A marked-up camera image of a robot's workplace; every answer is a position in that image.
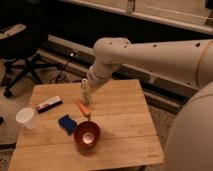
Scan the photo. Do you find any black office chair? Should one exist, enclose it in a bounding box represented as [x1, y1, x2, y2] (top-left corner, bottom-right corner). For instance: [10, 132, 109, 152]
[0, 23, 62, 98]

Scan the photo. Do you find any brown bowl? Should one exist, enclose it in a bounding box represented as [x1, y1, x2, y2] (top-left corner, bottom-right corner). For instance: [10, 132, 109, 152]
[74, 121, 101, 149]

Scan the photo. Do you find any blue sponge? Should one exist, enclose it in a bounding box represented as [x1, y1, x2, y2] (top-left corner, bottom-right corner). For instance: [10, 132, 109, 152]
[58, 115, 77, 135]

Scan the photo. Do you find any clear plastic bottle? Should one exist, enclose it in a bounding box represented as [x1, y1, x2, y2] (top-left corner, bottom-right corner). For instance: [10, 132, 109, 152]
[80, 79, 91, 106]

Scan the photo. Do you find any black cable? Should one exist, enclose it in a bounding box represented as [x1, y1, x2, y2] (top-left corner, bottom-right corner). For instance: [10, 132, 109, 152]
[49, 51, 76, 85]

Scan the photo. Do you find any orange carrot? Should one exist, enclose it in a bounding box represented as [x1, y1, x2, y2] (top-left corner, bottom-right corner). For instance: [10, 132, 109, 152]
[77, 101, 91, 117]

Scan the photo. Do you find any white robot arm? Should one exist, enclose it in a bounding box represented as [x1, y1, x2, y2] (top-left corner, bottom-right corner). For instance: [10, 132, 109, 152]
[87, 37, 213, 171]

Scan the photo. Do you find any wooden table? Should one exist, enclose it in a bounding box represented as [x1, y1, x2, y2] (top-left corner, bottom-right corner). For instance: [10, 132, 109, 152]
[8, 80, 163, 171]

